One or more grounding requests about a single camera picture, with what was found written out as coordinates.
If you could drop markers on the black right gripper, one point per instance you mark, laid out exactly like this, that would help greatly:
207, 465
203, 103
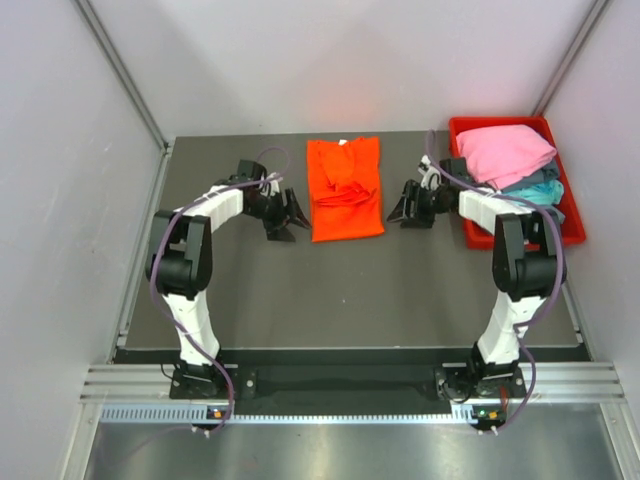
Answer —
413, 191

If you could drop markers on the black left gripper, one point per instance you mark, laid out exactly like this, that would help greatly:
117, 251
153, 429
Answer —
292, 211

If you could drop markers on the orange t-shirt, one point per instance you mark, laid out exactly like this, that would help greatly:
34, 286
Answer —
345, 191

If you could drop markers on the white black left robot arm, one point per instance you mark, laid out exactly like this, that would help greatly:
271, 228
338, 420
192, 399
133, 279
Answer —
179, 263

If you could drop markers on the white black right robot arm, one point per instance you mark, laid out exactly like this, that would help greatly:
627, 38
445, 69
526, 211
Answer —
528, 266

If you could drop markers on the red plastic bin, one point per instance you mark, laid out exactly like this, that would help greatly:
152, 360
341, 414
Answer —
572, 230

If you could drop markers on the pink folded t-shirt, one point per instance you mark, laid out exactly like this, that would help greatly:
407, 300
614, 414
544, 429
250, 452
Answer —
503, 156

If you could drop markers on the teal folded t-shirt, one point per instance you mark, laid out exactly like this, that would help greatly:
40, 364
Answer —
549, 193

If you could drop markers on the grey-blue folded t-shirt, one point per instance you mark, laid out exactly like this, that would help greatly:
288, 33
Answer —
547, 173

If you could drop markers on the blue-grey folded t-shirt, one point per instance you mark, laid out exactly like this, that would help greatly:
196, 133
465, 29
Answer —
557, 216

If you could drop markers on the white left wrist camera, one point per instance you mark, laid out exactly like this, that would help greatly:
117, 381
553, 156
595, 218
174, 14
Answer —
270, 185

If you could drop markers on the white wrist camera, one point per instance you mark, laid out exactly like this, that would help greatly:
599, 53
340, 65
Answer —
270, 185
431, 177

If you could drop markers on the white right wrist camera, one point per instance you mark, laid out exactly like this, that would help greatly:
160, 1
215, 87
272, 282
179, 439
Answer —
431, 177

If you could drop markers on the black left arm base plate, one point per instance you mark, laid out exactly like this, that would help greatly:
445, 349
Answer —
206, 382

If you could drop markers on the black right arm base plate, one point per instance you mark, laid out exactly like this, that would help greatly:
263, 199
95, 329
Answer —
461, 384

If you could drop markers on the grey slotted cable duct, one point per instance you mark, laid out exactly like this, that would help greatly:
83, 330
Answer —
202, 414

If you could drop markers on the aluminium frame rail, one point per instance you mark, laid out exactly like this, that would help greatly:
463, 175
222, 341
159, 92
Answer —
564, 382

